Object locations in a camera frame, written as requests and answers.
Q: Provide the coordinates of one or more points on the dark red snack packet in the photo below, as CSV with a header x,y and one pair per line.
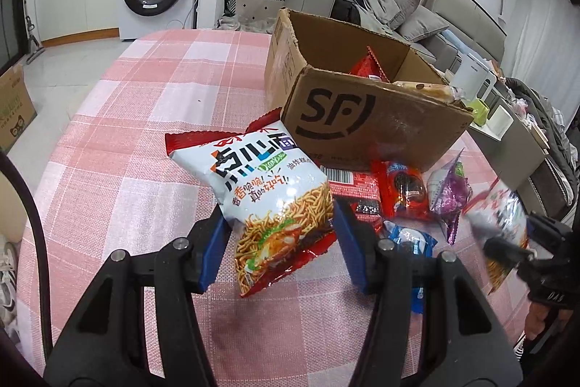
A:
x,y
358,192

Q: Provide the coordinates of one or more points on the white kettle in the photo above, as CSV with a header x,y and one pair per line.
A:
x,y
473,74

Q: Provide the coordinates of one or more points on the red cookie packet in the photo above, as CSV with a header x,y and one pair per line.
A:
x,y
401,192

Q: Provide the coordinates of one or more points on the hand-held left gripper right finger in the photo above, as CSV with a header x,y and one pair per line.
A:
x,y
353,246

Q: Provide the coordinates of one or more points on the plain red snack packet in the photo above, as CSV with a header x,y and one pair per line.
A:
x,y
367,67

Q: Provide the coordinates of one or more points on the green cup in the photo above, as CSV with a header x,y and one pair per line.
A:
x,y
478,110

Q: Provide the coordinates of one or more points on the light grey pillow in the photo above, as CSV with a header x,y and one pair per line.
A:
x,y
423,26

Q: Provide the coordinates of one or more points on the heap of grey clothes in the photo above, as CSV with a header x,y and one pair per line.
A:
x,y
548,119

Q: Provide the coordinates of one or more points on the white cup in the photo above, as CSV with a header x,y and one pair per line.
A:
x,y
500,122

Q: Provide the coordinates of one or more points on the printed cardboard floor box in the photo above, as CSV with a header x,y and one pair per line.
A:
x,y
16,110

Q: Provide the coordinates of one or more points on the white noodle snack packet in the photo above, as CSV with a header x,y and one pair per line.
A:
x,y
507,210
263,196

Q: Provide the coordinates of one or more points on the floor mop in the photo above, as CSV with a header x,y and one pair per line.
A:
x,y
32,47

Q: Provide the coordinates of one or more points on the white curtain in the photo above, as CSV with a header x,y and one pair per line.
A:
x,y
543,19

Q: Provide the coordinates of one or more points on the pile of dark clothes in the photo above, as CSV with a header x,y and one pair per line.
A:
x,y
353,6

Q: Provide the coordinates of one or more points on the white sneakers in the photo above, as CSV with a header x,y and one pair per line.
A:
x,y
8,282

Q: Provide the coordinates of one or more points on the blue cookie packet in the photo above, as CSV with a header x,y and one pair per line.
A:
x,y
408,239

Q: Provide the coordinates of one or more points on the dark glass door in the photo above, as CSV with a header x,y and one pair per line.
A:
x,y
9,19

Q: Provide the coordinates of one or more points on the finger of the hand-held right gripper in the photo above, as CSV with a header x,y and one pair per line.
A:
x,y
503,250

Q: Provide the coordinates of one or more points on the dark grey pillow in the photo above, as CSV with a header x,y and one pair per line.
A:
x,y
401,4

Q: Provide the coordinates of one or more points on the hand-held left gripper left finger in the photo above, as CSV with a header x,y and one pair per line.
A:
x,y
213,251

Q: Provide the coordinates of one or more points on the purple snack packet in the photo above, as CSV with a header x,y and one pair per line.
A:
x,y
448,192

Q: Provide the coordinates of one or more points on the person's right hand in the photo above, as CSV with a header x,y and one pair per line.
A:
x,y
537,319

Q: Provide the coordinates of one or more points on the beige bread packet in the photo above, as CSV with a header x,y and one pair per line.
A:
x,y
426,92

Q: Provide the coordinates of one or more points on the brown cardboard box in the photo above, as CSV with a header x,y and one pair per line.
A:
x,y
362,128

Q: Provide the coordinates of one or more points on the pink plaid tablecloth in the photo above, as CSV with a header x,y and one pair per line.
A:
x,y
136,119

